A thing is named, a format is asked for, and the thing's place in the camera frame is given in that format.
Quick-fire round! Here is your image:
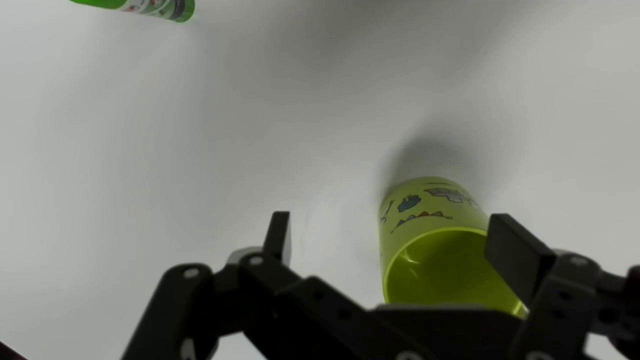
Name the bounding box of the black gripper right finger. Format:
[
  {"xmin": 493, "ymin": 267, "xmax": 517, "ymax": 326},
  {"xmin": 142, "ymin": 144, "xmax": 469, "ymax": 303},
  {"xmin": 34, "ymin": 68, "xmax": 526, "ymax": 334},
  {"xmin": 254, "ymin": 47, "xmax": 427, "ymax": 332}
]
[{"xmin": 484, "ymin": 212, "xmax": 640, "ymax": 360}]

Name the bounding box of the yellow-green plastic mug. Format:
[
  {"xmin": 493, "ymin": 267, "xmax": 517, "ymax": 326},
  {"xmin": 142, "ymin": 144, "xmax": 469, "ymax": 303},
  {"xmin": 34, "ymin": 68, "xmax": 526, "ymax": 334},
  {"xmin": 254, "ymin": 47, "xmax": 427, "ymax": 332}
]
[{"xmin": 378, "ymin": 174, "xmax": 533, "ymax": 321}]

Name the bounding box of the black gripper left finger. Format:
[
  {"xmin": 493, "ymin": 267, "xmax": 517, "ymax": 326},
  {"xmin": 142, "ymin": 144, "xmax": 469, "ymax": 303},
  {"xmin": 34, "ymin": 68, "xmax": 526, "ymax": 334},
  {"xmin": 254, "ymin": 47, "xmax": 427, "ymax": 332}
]
[{"xmin": 123, "ymin": 211, "xmax": 377, "ymax": 360}]

